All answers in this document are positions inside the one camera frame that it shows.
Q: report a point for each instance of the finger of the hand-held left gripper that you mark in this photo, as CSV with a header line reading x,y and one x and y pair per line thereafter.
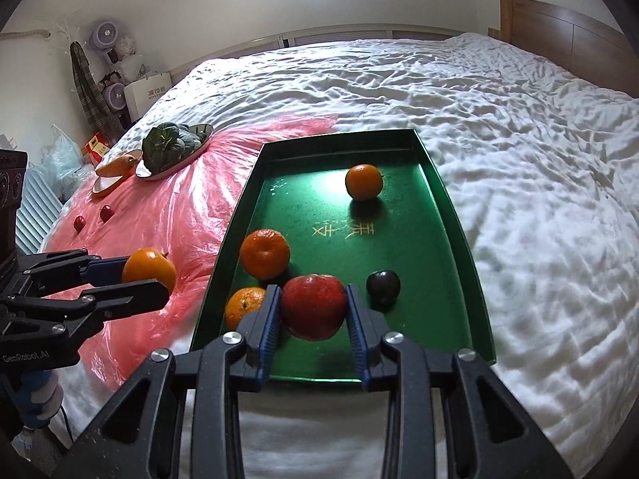
x,y
135,294
107,269

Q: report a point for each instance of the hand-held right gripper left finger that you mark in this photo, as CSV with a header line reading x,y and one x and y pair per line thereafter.
x,y
272,329

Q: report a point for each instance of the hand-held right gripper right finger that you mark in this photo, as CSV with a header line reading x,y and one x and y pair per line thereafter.
x,y
355,329

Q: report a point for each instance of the smooth orange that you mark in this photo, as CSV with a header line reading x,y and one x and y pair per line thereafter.
x,y
150,269
364,182

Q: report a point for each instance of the bumpy mandarin orange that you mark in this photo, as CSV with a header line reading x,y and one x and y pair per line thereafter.
x,y
264,253
242,307

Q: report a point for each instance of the dark purple plum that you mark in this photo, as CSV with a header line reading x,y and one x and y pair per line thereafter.
x,y
383,287

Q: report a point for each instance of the green tray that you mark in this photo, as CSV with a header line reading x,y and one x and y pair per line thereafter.
x,y
414,239

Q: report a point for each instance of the orange-rimmed white plate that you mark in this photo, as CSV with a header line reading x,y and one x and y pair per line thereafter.
x,y
107,185

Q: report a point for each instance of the light blue suitcase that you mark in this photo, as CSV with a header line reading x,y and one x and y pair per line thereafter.
x,y
37,209

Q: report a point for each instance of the carrot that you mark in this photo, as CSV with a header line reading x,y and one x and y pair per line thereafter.
x,y
112,165

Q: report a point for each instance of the pink plastic sheet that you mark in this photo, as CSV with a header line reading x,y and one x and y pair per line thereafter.
x,y
189,199

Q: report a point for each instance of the clear plastic bag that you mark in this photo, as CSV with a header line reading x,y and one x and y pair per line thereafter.
x,y
62,159

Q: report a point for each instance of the orange rice bag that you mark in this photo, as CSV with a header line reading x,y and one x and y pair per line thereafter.
x,y
97,147

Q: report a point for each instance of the green leafy vegetable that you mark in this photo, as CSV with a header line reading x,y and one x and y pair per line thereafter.
x,y
167,147

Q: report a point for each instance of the purple fan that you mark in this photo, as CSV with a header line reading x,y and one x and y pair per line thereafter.
x,y
114,96
104,34

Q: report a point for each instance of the plaid scarf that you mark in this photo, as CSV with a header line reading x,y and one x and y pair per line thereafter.
x,y
87,95

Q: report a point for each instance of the white paper box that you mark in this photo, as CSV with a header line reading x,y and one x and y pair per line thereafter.
x,y
150,97

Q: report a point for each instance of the white bed quilt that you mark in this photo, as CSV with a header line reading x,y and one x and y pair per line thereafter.
x,y
524,209

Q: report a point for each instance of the crumpled white plastic bag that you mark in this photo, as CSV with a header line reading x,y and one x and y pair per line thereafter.
x,y
129,62

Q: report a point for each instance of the wooden headboard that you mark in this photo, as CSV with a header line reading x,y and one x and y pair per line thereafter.
x,y
574,35

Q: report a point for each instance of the white wall pipe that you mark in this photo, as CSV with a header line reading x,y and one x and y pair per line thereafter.
x,y
25,35

